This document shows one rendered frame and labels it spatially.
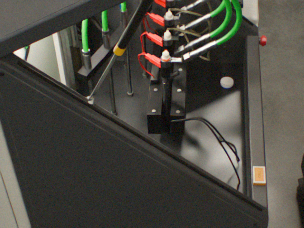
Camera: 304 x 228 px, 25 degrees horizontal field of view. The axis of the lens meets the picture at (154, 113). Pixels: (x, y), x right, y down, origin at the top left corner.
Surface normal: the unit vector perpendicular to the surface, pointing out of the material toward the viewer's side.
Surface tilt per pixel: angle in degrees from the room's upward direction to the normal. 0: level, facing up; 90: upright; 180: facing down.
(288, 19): 0
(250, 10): 0
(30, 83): 90
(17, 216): 90
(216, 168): 0
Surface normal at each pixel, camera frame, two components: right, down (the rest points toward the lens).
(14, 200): -0.07, 0.74
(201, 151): -0.03, -0.67
